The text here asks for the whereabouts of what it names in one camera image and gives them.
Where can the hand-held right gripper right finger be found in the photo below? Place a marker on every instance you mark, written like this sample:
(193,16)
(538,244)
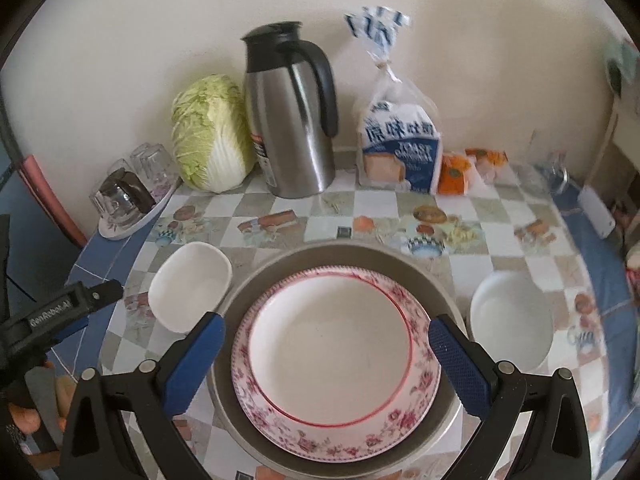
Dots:
(460,365)

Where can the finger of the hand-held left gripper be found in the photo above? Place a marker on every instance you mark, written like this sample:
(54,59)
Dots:
(107,291)

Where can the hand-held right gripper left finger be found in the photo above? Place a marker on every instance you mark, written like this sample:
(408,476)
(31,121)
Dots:
(195,365)

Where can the plain white small bowl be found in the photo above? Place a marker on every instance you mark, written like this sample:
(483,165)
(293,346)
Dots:
(510,325)

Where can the white square bowl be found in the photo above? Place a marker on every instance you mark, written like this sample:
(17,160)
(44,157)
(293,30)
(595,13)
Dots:
(187,285)

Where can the floral rimmed plate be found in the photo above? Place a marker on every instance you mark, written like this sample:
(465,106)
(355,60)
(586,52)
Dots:
(330,350)

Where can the large stainless steel basin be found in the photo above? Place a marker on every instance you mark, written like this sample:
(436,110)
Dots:
(320,257)

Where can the person's left hand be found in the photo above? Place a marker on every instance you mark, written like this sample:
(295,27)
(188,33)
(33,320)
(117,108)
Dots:
(25,420)

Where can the floral oval tray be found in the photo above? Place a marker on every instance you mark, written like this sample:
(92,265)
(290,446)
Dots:
(120,232)

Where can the clear drinking glass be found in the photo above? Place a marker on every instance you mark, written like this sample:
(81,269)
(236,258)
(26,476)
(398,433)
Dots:
(152,165)
(122,167)
(98,202)

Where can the pink curved bar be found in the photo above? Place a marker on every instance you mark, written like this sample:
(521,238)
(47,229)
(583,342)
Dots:
(50,200)

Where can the blue board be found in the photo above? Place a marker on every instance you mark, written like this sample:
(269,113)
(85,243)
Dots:
(10,190)

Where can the napa cabbage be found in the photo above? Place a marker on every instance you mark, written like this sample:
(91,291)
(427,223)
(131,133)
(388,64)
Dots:
(210,135)

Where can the orange snack packet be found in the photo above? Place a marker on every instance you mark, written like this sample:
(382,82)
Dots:
(455,175)
(487,160)

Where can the white rectangular device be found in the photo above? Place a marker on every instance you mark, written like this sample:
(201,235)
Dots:
(596,212)

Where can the clear glass jar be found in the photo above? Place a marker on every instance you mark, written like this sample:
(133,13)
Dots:
(550,170)

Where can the bagged sliced bread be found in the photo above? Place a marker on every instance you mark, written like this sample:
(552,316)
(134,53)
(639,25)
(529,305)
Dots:
(400,155)

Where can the stainless steel thermos jug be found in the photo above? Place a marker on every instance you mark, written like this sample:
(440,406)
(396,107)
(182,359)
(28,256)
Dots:
(290,135)

